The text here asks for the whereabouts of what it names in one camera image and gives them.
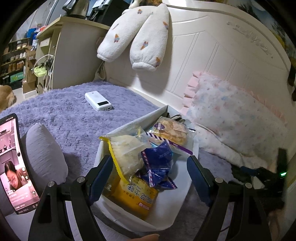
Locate white cables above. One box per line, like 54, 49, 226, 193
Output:
36, 54, 55, 93

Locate clear pastry packet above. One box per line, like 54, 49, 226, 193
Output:
147, 116, 197, 156

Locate cardboard box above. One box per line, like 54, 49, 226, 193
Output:
22, 47, 38, 93

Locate white bed headboard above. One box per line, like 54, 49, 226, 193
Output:
102, 5, 293, 144

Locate grey quilted cushion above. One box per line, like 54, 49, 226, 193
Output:
5, 123, 68, 217

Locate metal kettle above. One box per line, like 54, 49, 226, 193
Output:
62, 0, 89, 19

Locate white fleece pants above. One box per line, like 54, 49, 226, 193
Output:
97, 3, 170, 72

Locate cream nightstand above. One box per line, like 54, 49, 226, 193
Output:
35, 16, 111, 90

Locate blue snack packet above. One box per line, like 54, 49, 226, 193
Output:
135, 140, 178, 189

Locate smartphone with lit screen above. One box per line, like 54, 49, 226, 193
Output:
0, 113, 40, 215

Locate person's left hand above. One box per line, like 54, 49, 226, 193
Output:
129, 234, 160, 241

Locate pink ruffled speckled pillow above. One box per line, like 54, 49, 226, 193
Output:
183, 71, 288, 160

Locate purple fluffy blanket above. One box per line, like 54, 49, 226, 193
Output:
0, 80, 234, 209

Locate shoe rack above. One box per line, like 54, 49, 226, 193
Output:
0, 38, 30, 88

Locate dark striped cloth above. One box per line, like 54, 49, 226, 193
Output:
165, 113, 185, 123

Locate colourful wall picture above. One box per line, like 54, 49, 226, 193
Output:
252, 0, 296, 47

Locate green plastic item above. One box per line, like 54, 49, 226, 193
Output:
33, 64, 47, 77

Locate white power bank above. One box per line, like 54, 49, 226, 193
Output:
85, 91, 113, 112

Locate white speckled duvet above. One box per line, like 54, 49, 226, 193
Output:
196, 126, 280, 169

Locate golden furry dog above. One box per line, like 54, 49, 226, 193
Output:
0, 85, 17, 112

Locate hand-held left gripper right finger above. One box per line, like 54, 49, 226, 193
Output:
186, 155, 272, 241

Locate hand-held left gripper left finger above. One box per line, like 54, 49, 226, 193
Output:
28, 155, 114, 241

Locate clear packet with yellow edge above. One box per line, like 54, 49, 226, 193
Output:
99, 126, 151, 183

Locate yellow snack packet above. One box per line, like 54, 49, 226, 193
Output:
102, 176, 160, 220

